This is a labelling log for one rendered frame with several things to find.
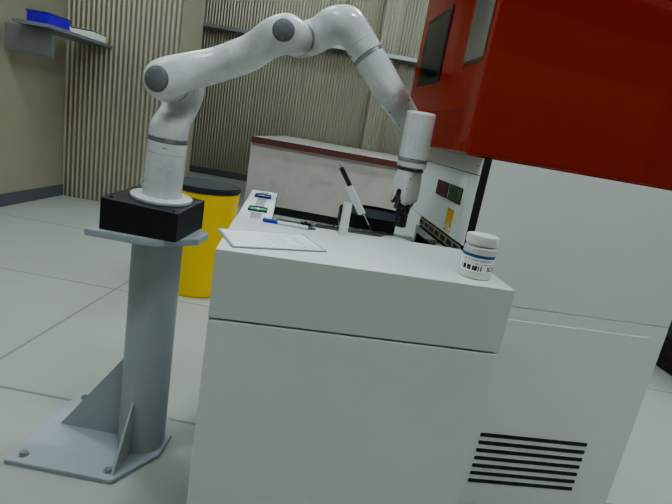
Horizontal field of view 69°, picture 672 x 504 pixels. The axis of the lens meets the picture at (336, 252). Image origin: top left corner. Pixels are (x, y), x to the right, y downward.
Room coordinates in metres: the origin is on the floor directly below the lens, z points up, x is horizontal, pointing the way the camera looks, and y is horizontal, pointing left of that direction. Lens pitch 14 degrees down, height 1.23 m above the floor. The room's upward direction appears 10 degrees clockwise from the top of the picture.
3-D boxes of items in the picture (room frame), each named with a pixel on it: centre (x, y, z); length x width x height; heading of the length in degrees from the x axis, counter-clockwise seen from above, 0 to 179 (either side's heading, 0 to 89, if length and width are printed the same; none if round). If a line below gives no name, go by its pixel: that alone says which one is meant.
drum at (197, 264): (3.21, 0.93, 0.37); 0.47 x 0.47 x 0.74
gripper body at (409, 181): (1.44, -0.17, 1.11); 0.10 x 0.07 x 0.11; 148
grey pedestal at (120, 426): (1.55, 0.69, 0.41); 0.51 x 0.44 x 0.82; 88
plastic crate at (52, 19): (4.56, 2.85, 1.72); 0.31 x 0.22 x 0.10; 178
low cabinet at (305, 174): (7.63, 0.25, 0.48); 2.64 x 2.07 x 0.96; 178
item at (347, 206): (1.26, -0.03, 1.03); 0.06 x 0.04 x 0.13; 97
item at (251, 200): (1.54, 0.27, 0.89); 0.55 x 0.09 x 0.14; 7
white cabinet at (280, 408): (1.43, -0.01, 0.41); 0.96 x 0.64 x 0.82; 7
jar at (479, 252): (1.06, -0.31, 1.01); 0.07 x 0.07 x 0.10
